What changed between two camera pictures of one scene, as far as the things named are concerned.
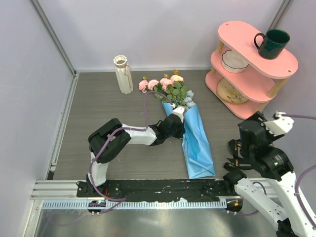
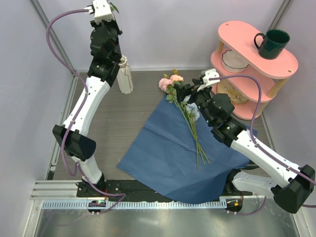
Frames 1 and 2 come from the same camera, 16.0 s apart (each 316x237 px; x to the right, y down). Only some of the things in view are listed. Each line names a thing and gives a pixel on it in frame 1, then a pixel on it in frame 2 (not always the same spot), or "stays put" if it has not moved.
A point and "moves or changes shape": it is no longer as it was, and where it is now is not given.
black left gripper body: [178, 132] → [112, 27]
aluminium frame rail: [56, 189] stays put
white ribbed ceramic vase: [124, 73] stays put
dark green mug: [274, 43] stays put
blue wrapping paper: [196, 145] moves or changes shape
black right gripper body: [257, 115] → [203, 99]
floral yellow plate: [227, 92] stays put
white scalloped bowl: [231, 62] stays put
